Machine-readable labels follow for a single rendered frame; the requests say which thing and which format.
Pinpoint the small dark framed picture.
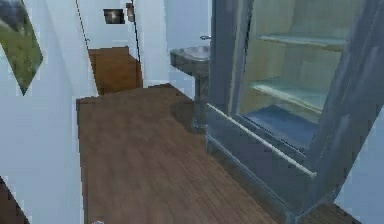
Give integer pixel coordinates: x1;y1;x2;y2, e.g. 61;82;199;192
102;8;126;25

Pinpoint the grey pedestal sink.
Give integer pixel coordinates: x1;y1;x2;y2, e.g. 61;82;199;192
169;45;212;134

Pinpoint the green landscape wall picture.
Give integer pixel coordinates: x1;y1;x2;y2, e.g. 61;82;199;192
0;0;45;97

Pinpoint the small brown framed picture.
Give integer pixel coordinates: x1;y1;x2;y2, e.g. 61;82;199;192
125;2;136;23

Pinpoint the grey glass-front cabinet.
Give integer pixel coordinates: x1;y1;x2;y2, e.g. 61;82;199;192
205;0;384;224

